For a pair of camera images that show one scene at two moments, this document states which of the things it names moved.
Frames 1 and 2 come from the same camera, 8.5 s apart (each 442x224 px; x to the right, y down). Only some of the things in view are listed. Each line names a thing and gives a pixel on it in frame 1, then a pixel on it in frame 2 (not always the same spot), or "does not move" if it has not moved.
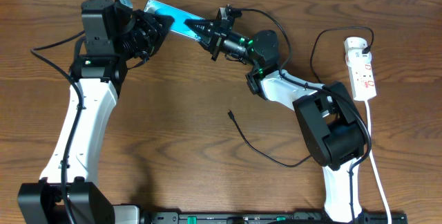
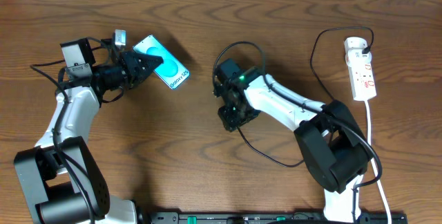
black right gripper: x=215 y=32 to x=230 y=121
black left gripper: x=152 y=30 to x=130 y=69
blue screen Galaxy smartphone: x=179 y=16 to x=172 y=72
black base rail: x=278 y=218 does not move
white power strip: x=360 y=71 does not move
